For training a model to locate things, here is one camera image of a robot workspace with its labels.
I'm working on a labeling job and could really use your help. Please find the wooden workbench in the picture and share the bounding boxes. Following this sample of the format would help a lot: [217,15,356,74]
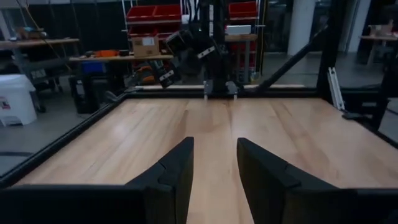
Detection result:
[68,54,174,62]
[0,37,80,50]

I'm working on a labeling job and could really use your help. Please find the white plastic container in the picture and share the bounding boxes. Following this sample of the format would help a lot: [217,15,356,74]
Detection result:
[0,73,38,126]

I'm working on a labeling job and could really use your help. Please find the white box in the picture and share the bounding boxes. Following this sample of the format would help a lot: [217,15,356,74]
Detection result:
[226,24,252,35]

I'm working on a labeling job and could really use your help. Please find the black metal table frame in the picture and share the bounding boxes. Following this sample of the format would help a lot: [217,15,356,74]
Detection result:
[0,0,398,189]

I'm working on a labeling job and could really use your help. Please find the white column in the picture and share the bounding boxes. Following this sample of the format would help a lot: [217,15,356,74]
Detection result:
[286,0,317,56]

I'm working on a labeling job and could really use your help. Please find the red storage bin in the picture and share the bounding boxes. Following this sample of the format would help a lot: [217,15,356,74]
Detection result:
[228,1,259,19]
[126,5,155,22]
[154,4,182,21]

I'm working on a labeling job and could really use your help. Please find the cardboard box with label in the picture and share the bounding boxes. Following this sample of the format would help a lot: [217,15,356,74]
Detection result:
[131,36,160,58]

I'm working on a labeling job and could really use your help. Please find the silver aluminium extrusion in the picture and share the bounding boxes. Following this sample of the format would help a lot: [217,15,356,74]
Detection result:
[327,67,346,111]

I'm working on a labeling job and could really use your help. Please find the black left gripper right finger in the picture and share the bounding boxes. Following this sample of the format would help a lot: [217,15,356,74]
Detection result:
[236,138,338,224]

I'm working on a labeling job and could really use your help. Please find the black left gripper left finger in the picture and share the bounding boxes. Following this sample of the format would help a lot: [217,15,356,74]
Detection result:
[126,136,195,224]

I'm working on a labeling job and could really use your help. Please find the plain cardboard box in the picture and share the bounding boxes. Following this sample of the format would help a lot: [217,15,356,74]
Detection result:
[369,24,394,37]

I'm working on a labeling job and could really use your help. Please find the wooden table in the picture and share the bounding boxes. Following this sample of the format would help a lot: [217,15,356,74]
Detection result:
[359,34,398,63]

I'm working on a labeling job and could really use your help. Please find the blue bin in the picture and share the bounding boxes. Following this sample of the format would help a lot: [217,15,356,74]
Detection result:
[81,61,106,74]

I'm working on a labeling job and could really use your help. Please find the orange and black power tool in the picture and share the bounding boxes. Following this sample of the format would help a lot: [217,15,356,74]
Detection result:
[136,63,156,85]

